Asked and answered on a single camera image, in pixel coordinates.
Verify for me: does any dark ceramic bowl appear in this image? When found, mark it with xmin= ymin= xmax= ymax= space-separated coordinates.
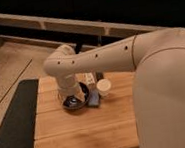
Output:
xmin=62 ymin=82 xmax=90 ymax=111

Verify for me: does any white patterned box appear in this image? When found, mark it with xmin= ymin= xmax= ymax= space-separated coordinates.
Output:
xmin=84 ymin=73 xmax=95 ymax=84

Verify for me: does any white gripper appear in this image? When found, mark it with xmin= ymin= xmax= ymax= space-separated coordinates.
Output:
xmin=58 ymin=81 xmax=85 ymax=102

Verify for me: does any dark green mat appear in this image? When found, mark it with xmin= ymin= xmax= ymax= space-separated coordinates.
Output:
xmin=0 ymin=79 xmax=39 ymax=148

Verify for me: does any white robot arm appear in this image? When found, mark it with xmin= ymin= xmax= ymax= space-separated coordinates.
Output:
xmin=44 ymin=27 xmax=185 ymax=148

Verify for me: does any wooden shelf unit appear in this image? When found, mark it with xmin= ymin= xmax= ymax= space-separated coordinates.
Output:
xmin=0 ymin=13 xmax=161 ymax=48

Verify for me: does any blue sponge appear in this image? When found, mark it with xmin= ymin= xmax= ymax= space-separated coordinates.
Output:
xmin=88 ymin=89 xmax=100 ymax=108

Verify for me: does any white ceramic cup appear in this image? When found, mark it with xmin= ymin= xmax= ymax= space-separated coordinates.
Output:
xmin=96 ymin=79 xmax=112 ymax=98

